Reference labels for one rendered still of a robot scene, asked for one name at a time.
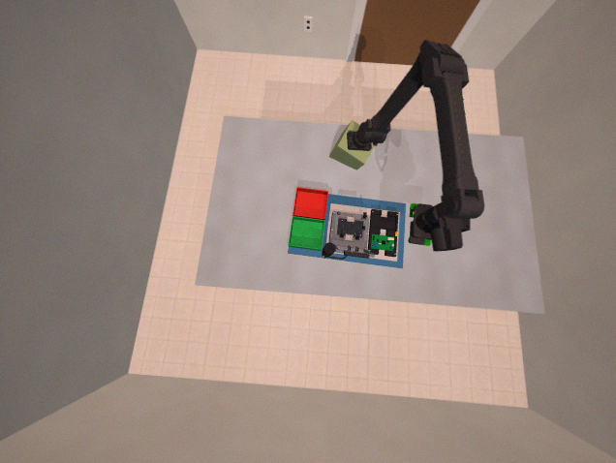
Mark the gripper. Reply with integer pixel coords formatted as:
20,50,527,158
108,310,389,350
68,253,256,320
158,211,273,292
409,203,435,246

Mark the green bin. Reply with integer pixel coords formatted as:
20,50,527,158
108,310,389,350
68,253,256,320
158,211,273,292
289,216,325,251

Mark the red bin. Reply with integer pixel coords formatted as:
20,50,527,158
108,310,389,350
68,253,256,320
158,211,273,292
293,187,328,220

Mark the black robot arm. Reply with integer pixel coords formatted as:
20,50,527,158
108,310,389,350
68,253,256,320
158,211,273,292
347,40,484,251

